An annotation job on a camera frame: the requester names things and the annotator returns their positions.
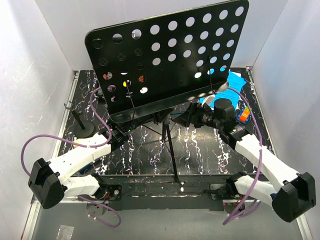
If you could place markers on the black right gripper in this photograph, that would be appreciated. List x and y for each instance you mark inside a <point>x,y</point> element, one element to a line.
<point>192,115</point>

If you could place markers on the black music stand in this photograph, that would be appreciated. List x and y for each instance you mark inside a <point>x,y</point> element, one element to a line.
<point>164,62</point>

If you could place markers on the blue sheet music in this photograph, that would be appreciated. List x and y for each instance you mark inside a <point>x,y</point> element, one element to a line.
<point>236,82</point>

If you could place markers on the black microphone stand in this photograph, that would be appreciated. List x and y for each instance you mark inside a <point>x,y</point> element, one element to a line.
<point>84,128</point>

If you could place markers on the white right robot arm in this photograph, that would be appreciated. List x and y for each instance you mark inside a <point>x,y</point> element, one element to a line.
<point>288,192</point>

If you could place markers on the orange green blue block toy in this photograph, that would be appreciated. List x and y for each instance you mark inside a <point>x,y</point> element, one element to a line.
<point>244,115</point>

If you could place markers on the black poker chip case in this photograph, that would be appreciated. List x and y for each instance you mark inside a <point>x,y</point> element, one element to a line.
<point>99,94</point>

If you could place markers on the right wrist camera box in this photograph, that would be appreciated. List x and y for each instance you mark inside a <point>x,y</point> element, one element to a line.
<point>208,100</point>

